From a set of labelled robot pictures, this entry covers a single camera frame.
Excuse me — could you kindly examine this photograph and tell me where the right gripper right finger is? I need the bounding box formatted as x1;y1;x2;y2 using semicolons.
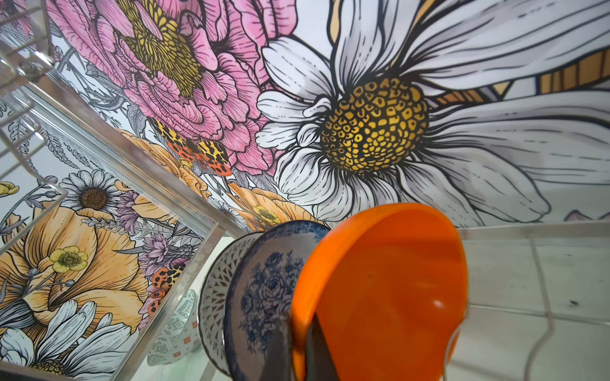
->
305;316;339;381

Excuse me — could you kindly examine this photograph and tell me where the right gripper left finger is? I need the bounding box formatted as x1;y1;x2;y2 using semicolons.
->
260;314;292;381

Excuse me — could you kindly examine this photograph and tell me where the blue floral ceramic bowl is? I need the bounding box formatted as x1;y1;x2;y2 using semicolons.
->
223;221;330;380

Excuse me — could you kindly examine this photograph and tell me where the white black lattice bowl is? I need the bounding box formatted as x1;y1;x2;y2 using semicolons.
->
197;232;262;376

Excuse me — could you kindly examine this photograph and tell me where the orange plastic bowl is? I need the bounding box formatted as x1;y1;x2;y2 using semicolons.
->
291;203;469;380

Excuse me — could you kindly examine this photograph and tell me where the green patterned ceramic bowl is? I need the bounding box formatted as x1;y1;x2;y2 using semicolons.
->
146;290;201;367

